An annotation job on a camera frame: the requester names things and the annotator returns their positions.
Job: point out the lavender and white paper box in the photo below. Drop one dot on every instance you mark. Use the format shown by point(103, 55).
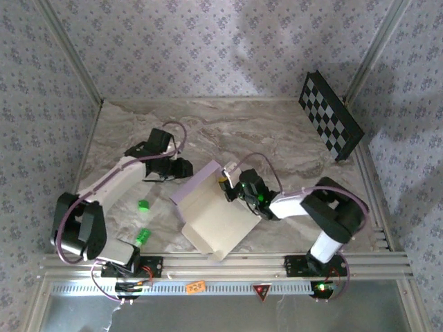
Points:
point(214, 214)

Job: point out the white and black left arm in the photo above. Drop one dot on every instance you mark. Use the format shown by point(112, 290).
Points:
point(114, 176)

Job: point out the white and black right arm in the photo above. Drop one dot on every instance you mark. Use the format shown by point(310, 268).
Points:
point(290, 207)

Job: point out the small green cube block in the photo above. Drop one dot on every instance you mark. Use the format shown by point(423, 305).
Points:
point(144, 205)

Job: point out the green ribbed connector block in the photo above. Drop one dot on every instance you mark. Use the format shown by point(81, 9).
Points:
point(143, 236)

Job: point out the red triangle sticker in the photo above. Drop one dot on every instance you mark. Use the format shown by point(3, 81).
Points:
point(262, 291)

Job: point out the black and white checkerboard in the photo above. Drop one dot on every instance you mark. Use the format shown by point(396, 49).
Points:
point(328, 114)

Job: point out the orange label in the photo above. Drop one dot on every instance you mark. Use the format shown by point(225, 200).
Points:
point(195, 287)

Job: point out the grey metal panel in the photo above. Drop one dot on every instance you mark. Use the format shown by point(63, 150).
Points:
point(225, 314)

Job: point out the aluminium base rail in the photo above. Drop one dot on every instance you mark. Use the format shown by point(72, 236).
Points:
point(242, 268)

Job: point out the aluminium table side rail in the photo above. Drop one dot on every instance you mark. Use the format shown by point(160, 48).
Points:
point(367, 173)
point(87, 148)

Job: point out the aluminium frame post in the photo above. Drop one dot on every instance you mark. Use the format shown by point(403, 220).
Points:
point(375, 52)
point(72, 52)

